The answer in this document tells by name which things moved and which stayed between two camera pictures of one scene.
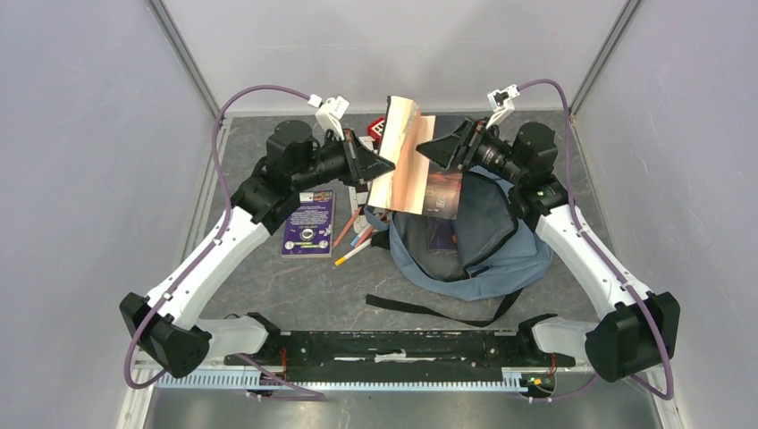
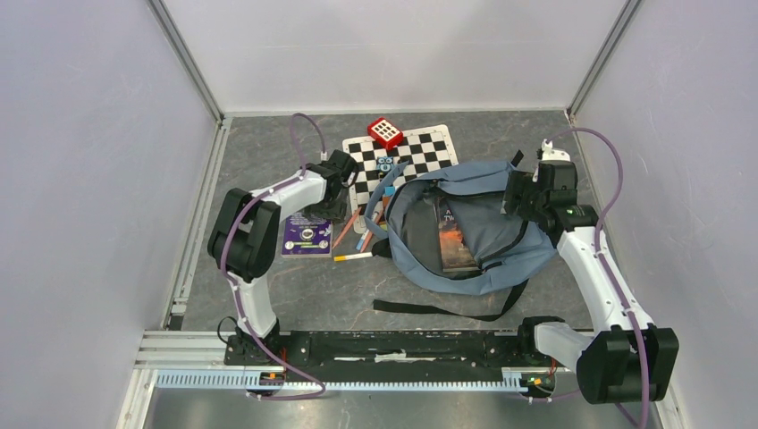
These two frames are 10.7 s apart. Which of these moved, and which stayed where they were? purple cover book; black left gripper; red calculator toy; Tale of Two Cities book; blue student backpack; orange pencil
Moved: Tale of Two Cities book; black left gripper
Stayed: red calculator toy; purple cover book; orange pencil; blue student backpack
